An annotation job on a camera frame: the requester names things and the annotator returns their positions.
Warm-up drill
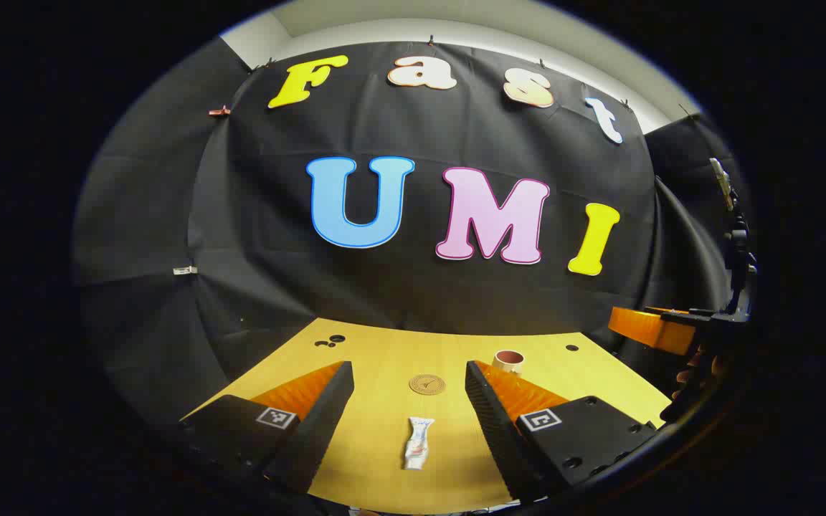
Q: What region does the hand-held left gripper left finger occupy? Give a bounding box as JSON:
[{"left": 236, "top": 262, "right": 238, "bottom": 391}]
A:
[{"left": 178, "top": 360, "right": 355, "bottom": 495}]

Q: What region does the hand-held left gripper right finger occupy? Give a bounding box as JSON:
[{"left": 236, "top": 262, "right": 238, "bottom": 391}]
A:
[{"left": 465, "top": 360, "right": 661, "bottom": 502}]

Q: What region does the beige cup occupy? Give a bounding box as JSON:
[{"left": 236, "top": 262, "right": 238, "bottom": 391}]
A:
[{"left": 492, "top": 349, "right": 526, "bottom": 378}]

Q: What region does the white toothpaste tube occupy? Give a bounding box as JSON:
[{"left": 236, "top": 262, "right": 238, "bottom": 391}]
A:
[{"left": 403, "top": 417, "right": 435, "bottom": 472}]

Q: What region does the wooden desktop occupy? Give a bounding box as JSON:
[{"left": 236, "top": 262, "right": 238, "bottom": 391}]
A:
[{"left": 182, "top": 317, "right": 672, "bottom": 515}]

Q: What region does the black backdrop cloth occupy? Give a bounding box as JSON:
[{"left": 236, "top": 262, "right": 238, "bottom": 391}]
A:
[{"left": 72, "top": 36, "right": 758, "bottom": 402}]

